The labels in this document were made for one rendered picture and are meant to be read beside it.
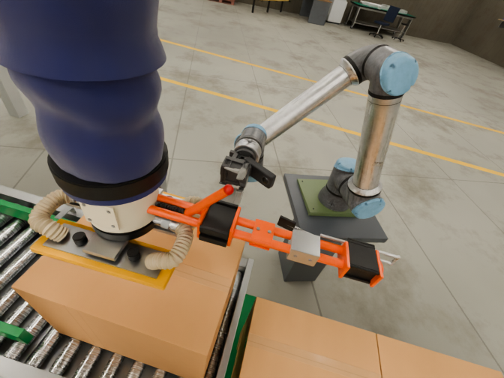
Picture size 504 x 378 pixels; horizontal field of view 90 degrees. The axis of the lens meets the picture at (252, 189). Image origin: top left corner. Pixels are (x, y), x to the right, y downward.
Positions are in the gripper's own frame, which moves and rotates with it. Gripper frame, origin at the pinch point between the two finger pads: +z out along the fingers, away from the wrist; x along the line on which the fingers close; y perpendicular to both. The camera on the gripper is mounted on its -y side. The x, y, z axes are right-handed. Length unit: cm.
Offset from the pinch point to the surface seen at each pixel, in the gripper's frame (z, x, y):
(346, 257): 9.8, 2.3, -28.8
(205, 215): 8.8, 1.7, 5.4
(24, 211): -14, -63, 104
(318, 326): -5, -72, -49
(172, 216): 10.9, 0.7, 12.7
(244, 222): 6.8, 0.8, -3.8
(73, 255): 21.4, -10.9, 33.7
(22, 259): 4, -72, 92
